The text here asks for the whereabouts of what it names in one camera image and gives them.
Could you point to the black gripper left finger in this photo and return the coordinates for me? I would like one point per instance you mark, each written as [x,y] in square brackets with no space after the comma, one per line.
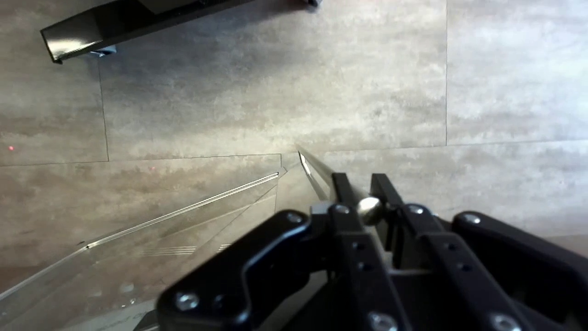
[288,263]

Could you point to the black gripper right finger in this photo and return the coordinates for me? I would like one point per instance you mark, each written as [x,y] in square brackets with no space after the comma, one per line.
[490,268]

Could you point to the black cart base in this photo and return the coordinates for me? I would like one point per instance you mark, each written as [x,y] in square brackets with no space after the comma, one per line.
[122,24]

